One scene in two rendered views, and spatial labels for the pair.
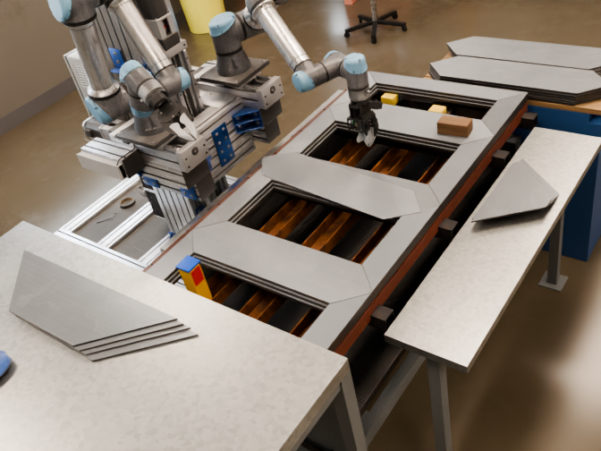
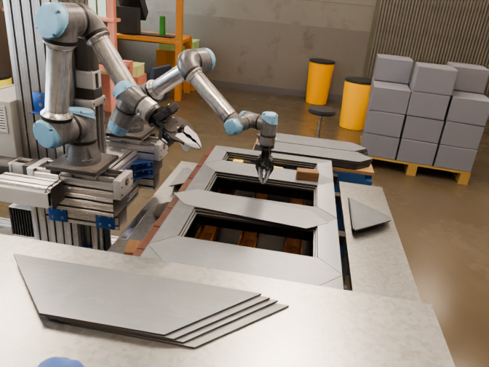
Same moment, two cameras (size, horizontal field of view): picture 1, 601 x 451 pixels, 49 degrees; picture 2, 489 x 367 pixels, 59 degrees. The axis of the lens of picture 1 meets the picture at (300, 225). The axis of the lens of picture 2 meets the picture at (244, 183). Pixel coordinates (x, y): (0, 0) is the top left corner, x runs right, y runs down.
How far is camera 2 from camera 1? 120 cm
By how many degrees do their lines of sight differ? 35
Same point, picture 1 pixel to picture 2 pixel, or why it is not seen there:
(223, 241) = (185, 250)
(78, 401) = not seen: outside the picture
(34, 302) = (72, 301)
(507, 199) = (364, 216)
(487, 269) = (384, 259)
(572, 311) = not seen: hidden behind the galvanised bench
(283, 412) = (430, 354)
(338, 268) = (302, 261)
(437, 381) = not seen: hidden behind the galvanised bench
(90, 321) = (165, 309)
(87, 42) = (64, 64)
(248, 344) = (342, 307)
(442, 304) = (376, 283)
